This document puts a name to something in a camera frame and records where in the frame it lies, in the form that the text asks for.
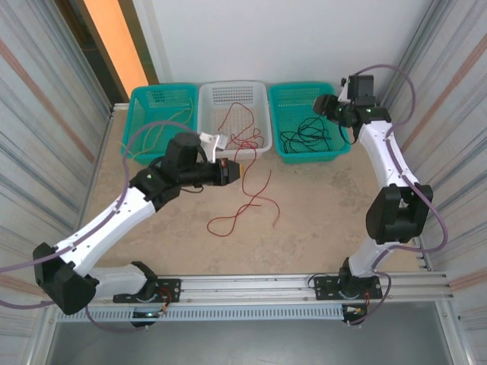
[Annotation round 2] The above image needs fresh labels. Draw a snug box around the black wire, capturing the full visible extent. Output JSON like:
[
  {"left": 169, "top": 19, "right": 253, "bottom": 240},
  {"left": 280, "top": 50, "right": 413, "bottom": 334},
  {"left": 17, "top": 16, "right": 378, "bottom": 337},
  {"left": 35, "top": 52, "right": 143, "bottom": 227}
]
[
  {"left": 279, "top": 128, "right": 331, "bottom": 154},
  {"left": 288, "top": 116, "right": 330, "bottom": 146}
]

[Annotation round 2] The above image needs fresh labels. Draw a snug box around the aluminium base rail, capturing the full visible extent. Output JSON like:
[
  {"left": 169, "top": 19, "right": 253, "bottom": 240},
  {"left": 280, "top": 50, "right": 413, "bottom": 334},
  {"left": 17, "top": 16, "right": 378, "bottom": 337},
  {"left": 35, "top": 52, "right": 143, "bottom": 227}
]
[{"left": 89, "top": 271, "right": 454, "bottom": 305}]

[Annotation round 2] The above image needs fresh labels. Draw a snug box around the orange door panel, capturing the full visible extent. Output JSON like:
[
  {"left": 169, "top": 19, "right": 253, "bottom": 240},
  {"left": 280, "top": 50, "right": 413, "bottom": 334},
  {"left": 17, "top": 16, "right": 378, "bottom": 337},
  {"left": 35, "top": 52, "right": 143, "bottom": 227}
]
[{"left": 82, "top": 0, "right": 149, "bottom": 89}]

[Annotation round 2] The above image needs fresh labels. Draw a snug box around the yellow wire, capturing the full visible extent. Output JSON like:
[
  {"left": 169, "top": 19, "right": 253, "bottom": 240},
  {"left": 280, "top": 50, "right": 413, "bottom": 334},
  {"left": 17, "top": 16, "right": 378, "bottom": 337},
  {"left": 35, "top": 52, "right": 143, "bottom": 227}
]
[
  {"left": 120, "top": 125, "right": 169, "bottom": 159},
  {"left": 150, "top": 97, "right": 195, "bottom": 153}
]

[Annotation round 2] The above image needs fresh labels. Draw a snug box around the grey slotted cable duct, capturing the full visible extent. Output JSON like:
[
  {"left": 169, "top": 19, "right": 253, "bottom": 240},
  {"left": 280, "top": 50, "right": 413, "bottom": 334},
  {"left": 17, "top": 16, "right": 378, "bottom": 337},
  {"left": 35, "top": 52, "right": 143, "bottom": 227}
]
[{"left": 56, "top": 303, "right": 345, "bottom": 324}]

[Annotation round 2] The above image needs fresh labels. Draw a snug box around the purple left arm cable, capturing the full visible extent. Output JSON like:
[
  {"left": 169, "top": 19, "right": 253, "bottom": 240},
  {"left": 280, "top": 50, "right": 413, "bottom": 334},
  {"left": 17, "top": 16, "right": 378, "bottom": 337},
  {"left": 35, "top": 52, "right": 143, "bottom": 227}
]
[{"left": 0, "top": 120, "right": 202, "bottom": 335}]

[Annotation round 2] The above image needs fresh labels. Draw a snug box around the aluminium enclosure frame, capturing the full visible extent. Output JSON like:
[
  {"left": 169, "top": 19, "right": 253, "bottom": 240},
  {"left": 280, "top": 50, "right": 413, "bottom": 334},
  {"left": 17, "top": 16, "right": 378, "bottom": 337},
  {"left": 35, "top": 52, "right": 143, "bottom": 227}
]
[{"left": 110, "top": 99, "right": 382, "bottom": 115}]

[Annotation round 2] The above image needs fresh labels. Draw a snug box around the teal plastic basket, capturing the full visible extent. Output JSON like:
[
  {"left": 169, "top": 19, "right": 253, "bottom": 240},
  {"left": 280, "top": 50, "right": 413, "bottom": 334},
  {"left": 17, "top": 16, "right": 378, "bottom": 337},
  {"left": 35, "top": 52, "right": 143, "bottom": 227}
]
[
  {"left": 267, "top": 81, "right": 352, "bottom": 164},
  {"left": 120, "top": 83, "right": 199, "bottom": 167}
]

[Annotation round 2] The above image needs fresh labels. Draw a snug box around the dark brown door frame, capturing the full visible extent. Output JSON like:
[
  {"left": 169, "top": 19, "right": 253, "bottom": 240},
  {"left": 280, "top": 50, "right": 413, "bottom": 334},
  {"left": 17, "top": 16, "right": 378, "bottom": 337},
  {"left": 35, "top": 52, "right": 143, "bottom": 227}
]
[{"left": 55, "top": 0, "right": 160, "bottom": 103}]

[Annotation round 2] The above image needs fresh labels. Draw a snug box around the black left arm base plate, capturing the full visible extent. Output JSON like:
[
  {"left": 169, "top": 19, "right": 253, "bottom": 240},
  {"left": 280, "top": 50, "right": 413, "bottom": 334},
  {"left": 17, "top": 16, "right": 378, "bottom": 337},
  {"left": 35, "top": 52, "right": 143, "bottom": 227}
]
[{"left": 113, "top": 278, "right": 182, "bottom": 304}]

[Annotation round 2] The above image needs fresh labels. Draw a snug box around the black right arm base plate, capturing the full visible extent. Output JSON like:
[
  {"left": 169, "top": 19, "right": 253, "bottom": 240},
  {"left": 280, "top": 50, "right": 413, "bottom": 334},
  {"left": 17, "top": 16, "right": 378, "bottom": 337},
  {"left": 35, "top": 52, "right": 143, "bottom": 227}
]
[{"left": 314, "top": 274, "right": 384, "bottom": 301}]

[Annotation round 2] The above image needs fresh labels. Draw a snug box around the grey metal sheet panel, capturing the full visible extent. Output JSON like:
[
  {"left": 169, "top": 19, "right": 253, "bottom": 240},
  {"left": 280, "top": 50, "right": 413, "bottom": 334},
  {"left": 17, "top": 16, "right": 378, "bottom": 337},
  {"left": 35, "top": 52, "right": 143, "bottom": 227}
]
[{"left": 45, "top": 303, "right": 463, "bottom": 365}]

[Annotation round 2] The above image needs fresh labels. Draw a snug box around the white plastic basket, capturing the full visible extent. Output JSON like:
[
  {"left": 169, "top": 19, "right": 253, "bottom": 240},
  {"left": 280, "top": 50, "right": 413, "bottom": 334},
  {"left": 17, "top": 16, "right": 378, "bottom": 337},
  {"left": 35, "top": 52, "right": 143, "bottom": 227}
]
[{"left": 196, "top": 80, "right": 273, "bottom": 157}]

